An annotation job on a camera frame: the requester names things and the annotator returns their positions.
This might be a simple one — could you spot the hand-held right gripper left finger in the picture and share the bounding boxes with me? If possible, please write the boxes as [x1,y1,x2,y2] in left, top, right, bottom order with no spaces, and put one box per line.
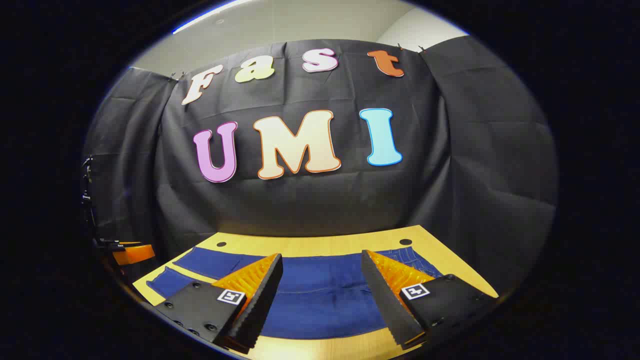
[152,252,284,351]

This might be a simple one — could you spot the blue denim jeans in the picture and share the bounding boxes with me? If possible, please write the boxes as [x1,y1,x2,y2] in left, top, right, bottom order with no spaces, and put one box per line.
[146,246,445,341]

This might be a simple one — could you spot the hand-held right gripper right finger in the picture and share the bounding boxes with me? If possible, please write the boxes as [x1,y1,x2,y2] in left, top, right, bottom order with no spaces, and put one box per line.
[361,249,501,350]

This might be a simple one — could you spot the black backdrop cloth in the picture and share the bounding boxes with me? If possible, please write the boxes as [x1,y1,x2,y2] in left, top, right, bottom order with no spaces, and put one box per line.
[82,36,560,301]

